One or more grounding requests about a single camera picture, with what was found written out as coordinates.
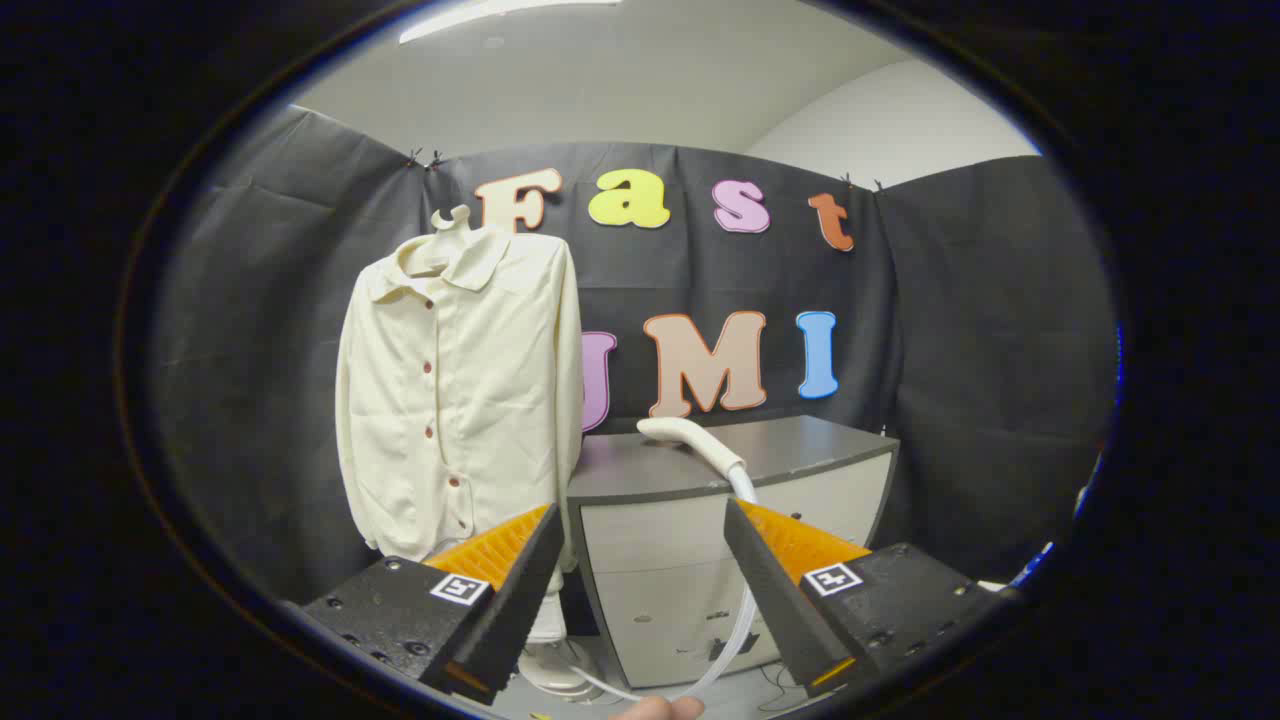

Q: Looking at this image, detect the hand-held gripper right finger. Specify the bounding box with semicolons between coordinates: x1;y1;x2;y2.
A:
724;498;1021;701

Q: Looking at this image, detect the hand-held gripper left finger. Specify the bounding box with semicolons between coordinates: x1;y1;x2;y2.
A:
303;503;566;706

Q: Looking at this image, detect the cream button shirt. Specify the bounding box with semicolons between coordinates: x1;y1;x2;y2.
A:
335;228;586;573

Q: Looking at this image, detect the white steamer base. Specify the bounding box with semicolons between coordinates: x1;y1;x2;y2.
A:
517;640;606;701

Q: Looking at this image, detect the white clothes hanger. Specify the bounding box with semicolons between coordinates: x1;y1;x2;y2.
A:
430;204;473;271

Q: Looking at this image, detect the grey cabinet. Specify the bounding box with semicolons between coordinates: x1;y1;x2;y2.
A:
566;415;901;691

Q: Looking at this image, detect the black backdrop cloth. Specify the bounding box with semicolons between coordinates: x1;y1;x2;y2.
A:
150;105;1119;606

